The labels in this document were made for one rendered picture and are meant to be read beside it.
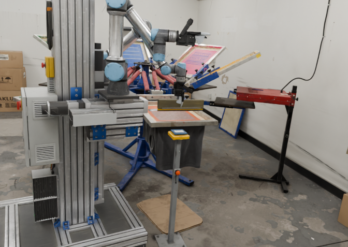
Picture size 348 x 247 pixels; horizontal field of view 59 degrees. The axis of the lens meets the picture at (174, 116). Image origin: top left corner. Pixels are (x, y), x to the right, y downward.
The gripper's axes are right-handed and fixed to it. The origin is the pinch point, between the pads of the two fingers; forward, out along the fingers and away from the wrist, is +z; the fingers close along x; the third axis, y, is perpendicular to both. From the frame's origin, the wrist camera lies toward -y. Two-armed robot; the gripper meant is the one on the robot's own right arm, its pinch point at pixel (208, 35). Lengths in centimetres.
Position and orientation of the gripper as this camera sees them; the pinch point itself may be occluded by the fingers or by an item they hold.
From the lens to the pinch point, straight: 193.9
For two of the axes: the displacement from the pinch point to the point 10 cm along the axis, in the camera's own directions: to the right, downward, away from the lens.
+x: 0.3, 1.3, -9.9
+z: 10.0, 0.6, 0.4
